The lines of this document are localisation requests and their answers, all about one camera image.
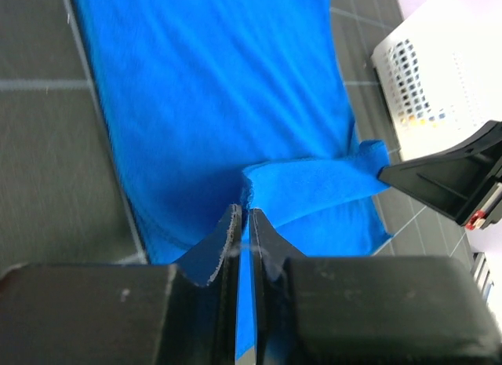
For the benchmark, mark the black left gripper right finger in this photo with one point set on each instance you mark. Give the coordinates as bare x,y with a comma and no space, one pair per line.
365,310

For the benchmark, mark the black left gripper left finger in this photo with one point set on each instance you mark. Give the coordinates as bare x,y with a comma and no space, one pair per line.
181,313

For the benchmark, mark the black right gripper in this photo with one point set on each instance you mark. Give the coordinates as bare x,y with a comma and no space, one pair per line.
462,183

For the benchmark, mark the blue towel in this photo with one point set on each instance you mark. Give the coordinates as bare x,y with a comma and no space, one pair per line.
210,103

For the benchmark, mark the white plastic mesh basket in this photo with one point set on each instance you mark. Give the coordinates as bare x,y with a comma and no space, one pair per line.
441,81

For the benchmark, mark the black grid cutting mat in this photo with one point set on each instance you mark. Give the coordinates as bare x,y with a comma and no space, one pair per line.
59,197

